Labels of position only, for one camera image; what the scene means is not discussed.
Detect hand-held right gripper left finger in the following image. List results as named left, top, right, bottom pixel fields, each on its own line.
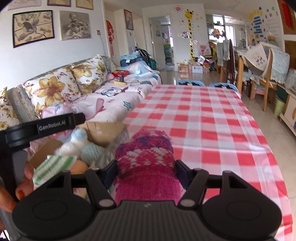
left=45, top=159, right=119, bottom=209

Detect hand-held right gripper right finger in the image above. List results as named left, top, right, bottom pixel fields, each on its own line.
left=175, top=160, right=251, bottom=207

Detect pink and white fluffy sock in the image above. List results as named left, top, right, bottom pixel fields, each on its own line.
left=42, top=103, right=77, bottom=119

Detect grey-green fluffy ball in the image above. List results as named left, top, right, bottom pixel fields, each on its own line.
left=80, top=142, right=109, bottom=166

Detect white and blue fluffy toy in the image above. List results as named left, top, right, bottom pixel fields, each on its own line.
left=54, top=128, right=89, bottom=156

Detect cardboard box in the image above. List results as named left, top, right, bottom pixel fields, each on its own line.
left=29, top=121, right=130, bottom=170

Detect magenta knitted sock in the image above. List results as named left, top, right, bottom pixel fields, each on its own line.
left=114, top=130, right=186, bottom=206

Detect green striped white cloth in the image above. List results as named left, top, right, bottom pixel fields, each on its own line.
left=33, top=155, right=78, bottom=189

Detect person's left hand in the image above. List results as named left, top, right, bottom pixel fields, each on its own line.
left=0, top=161, right=35, bottom=213

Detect large floral sofa cushion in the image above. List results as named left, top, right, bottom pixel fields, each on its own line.
left=22, top=68, right=83, bottom=114

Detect sofa with printed cover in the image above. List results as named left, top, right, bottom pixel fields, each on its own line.
left=0, top=55, right=163, bottom=131

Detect small floral sofa cushion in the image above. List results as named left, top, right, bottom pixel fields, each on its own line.
left=70, top=56, right=110, bottom=95

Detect red checkered tablecloth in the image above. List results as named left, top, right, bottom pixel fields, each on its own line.
left=121, top=85, right=293, bottom=241

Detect cardboard cartons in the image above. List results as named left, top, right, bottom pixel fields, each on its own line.
left=178, top=62, right=204, bottom=74

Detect green waste bin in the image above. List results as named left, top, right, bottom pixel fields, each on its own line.
left=274, top=96, right=286, bottom=118

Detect hanging clothes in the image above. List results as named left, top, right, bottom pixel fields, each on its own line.
left=216, top=39, right=236, bottom=68

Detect wooden chair with white cover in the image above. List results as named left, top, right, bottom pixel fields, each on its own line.
left=236, top=44, right=273, bottom=100

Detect giraffe height chart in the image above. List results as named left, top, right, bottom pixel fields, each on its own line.
left=184, top=9, right=195, bottom=62

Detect wooden chair with blue cover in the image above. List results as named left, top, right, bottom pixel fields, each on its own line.
left=254, top=46, right=291, bottom=112

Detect red hanging wall decoration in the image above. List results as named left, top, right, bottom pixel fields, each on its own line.
left=106, top=20, right=115, bottom=59

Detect grey wall drawing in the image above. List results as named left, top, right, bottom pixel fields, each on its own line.
left=59, top=10, right=91, bottom=41

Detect black framed wall drawing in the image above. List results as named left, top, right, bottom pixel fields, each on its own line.
left=13, top=10, right=55, bottom=49

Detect narrow framed wall picture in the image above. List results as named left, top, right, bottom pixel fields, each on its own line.
left=124, top=9, right=134, bottom=31

